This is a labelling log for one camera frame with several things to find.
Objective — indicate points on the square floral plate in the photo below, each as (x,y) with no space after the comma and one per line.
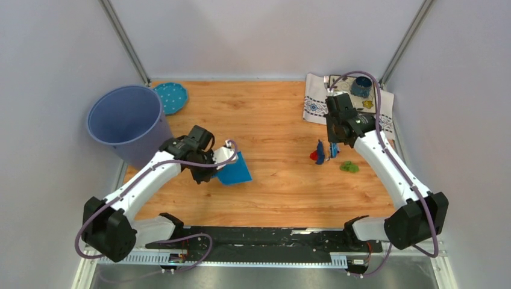
(342,85)

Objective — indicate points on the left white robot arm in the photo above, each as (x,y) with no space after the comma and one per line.
(109,225)

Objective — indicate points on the teal polka dot plate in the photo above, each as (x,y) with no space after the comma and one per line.
(173,95)

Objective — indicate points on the blue plastic dustpan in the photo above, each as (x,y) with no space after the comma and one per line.
(234,173)

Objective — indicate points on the blue hand brush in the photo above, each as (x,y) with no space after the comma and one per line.
(333,150)

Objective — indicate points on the dark blue mug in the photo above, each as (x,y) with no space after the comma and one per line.
(361,87)

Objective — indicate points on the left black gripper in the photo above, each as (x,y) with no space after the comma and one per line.
(206,177)

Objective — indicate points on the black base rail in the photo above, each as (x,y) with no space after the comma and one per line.
(266,245)

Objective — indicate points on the green paper scrap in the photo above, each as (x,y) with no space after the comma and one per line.
(349,166)

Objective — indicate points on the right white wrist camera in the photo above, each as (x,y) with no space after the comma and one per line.
(326,82)

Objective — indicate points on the small red paper scrap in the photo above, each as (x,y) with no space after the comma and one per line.
(314,156)

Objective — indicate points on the white patterned cloth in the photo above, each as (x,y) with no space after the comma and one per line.
(315,106)

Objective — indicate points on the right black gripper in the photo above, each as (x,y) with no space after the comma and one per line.
(331,137)

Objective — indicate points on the lavender plastic waste bin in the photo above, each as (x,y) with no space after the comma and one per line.
(131,121)

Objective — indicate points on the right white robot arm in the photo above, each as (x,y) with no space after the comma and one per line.
(420,214)

